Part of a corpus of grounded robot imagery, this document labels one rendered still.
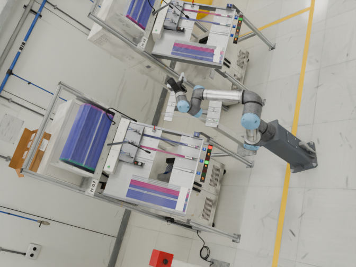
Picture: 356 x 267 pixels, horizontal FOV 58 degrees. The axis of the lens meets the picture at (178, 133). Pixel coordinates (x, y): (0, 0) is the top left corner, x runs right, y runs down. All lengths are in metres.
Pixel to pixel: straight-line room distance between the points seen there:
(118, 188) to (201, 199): 0.88
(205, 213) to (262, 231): 0.59
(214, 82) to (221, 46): 0.43
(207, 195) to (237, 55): 1.68
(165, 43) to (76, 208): 2.31
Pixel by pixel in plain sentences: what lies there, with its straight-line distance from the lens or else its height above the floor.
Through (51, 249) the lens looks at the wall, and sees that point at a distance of 4.32.
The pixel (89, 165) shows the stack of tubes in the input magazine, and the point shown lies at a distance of 2.74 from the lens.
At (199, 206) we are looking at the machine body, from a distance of 3.26.
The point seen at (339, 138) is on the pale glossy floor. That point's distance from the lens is 3.01.
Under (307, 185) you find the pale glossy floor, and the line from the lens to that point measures 2.98.
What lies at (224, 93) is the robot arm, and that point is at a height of 1.19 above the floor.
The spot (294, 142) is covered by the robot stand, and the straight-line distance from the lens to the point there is 2.82.
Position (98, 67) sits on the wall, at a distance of 4.67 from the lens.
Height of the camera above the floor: 2.50
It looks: 34 degrees down
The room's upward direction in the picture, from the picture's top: 61 degrees counter-clockwise
